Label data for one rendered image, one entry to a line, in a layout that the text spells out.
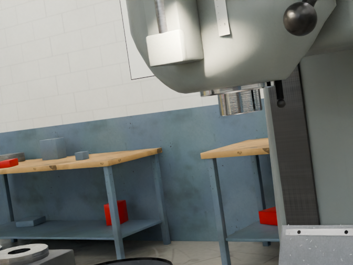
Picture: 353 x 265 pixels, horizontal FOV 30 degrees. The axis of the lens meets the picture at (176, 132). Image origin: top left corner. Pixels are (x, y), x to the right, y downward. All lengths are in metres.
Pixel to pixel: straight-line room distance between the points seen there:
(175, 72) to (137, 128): 5.52
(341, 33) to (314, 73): 0.31
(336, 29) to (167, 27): 0.24
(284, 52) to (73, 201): 6.26
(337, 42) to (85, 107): 5.86
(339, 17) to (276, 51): 0.15
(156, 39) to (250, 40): 0.09
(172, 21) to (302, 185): 0.57
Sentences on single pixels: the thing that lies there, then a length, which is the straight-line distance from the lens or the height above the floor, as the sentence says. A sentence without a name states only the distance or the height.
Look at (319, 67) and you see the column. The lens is 1.10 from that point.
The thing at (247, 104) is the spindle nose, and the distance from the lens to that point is 0.72.
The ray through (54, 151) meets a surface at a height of 0.96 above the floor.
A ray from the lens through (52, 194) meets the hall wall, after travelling 7.08.
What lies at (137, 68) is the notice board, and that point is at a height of 1.62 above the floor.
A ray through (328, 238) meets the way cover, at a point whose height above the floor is 1.04.
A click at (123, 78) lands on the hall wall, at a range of 6.26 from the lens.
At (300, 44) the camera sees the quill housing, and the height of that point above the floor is 1.34.
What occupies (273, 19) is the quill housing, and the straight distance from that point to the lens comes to 0.65.
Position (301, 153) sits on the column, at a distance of 1.12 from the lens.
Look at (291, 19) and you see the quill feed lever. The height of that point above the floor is 1.36.
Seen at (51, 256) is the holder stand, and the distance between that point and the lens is 1.06.
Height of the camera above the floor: 1.31
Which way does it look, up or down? 3 degrees down
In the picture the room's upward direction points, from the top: 8 degrees counter-clockwise
